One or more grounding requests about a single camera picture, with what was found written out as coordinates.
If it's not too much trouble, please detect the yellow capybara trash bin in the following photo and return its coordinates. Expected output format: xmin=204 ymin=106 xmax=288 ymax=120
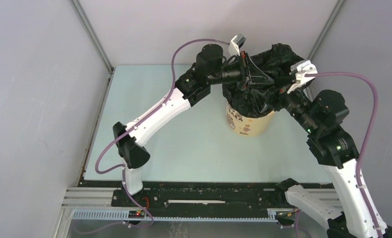
xmin=225 ymin=103 xmax=275 ymax=137

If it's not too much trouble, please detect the black plastic trash bag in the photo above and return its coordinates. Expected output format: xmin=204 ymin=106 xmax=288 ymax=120
xmin=222 ymin=43 xmax=304 ymax=118

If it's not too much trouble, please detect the left aluminium corner post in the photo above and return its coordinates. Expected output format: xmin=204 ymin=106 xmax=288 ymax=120
xmin=69 ymin=0 xmax=114 ymax=74

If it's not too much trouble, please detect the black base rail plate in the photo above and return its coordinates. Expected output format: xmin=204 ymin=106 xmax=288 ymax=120
xmin=111 ymin=179 xmax=335 ymax=220

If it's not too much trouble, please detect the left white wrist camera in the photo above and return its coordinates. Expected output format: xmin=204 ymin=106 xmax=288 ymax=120
xmin=228 ymin=34 xmax=246 ymax=56

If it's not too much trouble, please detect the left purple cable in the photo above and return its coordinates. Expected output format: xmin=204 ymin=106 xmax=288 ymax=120
xmin=94 ymin=39 xmax=231 ymax=175

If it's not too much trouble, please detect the right small circuit board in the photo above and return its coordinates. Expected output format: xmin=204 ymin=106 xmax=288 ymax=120
xmin=276 ymin=211 xmax=297 ymax=219

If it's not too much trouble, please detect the right aluminium corner post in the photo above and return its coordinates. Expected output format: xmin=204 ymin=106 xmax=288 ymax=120
xmin=308 ymin=0 xmax=347 ymax=60

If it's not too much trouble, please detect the small circuit board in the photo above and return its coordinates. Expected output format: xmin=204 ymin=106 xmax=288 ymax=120
xmin=128 ymin=210 xmax=146 ymax=219
xmin=276 ymin=211 xmax=297 ymax=219

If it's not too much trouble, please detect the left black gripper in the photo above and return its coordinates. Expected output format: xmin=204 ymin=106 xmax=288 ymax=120
xmin=208 ymin=52 xmax=274 ymax=92

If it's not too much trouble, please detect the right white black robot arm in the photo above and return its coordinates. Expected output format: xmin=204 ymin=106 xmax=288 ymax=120
xmin=274 ymin=89 xmax=392 ymax=238

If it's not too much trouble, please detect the left small circuit board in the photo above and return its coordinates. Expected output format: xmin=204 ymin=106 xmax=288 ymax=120
xmin=128 ymin=210 xmax=146 ymax=219

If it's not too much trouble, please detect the white slotted cable duct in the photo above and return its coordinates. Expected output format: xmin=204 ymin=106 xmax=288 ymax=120
xmin=71 ymin=209 xmax=278 ymax=222

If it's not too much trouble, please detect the aluminium corner post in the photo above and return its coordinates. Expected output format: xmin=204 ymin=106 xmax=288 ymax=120
xmin=308 ymin=0 xmax=347 ymax=60
xmin=69 ymin=0 xmax=114 ymax=74

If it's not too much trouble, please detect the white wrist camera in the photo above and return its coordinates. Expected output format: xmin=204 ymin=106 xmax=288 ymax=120
xmin=228 ymin=34 xmax=246 ymax=56
xmin=287 ymin=59 xmax=318 ymax=94

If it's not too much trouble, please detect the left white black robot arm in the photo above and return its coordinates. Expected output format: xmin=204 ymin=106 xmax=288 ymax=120
xmin=112 ymin=43 xmax=248 ymax=207

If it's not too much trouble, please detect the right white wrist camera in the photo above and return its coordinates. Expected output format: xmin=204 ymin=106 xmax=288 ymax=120
xmin=287 ymin=59 xmax=318 ymax=94

